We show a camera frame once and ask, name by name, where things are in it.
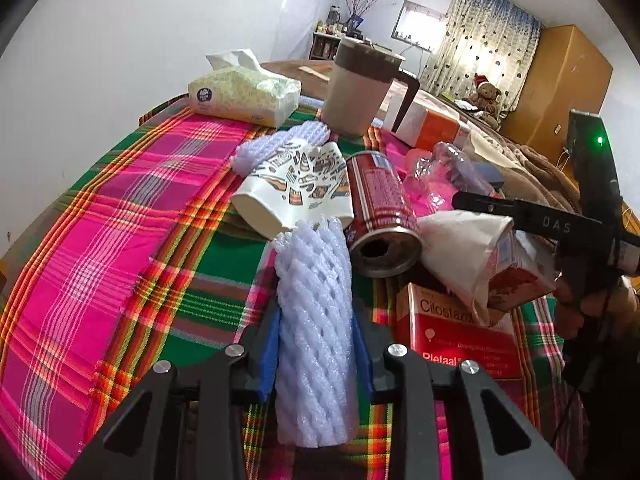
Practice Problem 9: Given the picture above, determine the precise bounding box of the blue glasses case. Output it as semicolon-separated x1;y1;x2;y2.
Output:
475;162;505;192

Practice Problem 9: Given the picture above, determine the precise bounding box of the wooden wardrobe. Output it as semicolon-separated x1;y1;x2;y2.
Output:
500;25;615;148

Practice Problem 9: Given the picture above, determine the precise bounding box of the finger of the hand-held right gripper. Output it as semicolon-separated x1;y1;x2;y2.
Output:
452;191;603;242

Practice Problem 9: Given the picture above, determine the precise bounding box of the black cable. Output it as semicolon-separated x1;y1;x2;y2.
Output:
550;285;617;441

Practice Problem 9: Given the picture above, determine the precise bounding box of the patterned paper cup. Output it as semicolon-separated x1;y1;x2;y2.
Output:
231;141;355;241

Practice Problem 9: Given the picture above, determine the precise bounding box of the brown blanket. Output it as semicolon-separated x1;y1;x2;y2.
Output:
260;59;640;281

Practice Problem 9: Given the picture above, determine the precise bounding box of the red medicine box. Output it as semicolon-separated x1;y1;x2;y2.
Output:
395;282;523;381

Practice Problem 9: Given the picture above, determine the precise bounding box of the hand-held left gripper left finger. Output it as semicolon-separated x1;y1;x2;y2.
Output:
65;307;286;480

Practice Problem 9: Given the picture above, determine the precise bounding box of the window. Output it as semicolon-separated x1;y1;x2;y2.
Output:
390;0;448;51

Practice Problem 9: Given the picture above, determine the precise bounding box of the person's right hand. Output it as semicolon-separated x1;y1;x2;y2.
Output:
554;259;640;341

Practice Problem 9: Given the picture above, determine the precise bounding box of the pink green plaid cloth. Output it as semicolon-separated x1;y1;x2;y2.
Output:
0;92;591;480

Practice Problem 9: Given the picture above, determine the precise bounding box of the red drink can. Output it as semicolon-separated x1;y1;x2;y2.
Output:
345;150;425;279

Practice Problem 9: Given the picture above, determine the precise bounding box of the cluttered shelf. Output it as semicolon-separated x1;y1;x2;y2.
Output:
310;30;371;61

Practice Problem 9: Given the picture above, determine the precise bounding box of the white red carton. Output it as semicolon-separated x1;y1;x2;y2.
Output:
417;210;558;326

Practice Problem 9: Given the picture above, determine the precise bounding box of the brown teddy bear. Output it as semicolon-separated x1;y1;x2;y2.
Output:
462;75;503;128

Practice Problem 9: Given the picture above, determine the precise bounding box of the crushed clear plastic bottle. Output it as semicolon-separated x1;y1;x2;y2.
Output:
400;141;493;211

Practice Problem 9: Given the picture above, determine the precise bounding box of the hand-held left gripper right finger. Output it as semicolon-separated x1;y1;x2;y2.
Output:
350;305;576;480

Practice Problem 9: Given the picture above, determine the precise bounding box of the white foam net sleeve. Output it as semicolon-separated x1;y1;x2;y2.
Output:
232;121;332;178
272;214;358;448

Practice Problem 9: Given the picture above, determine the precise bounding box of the vase with dry branches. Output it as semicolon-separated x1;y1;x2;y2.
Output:
337;0;386;32

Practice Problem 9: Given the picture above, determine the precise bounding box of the patterned curtain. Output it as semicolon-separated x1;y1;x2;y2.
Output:
420;0;543;111

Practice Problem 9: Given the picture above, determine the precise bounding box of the tissue pack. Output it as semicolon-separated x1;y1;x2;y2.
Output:
187;49;302;128

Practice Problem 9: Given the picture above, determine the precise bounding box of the beige mug with brown lid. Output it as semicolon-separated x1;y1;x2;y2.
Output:
320;35;421;137

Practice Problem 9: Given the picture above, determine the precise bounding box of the orange and white box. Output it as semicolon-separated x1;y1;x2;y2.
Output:
382;92;473;153

